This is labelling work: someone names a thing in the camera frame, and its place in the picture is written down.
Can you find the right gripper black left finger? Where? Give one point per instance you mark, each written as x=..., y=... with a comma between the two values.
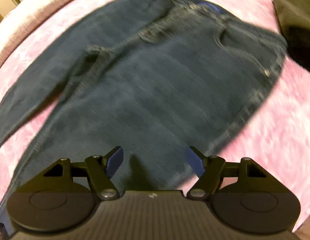
x=86, y=180

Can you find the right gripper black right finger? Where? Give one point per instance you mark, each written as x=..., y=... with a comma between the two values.
x=212, y=170

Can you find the dark blue denim jeans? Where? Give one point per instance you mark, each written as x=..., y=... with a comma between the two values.
x=154, y=77

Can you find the black fabric storage bag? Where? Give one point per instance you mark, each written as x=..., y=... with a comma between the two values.
x=294, y=22

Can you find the white quilted comforter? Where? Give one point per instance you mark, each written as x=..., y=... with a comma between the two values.
x=22, y=21

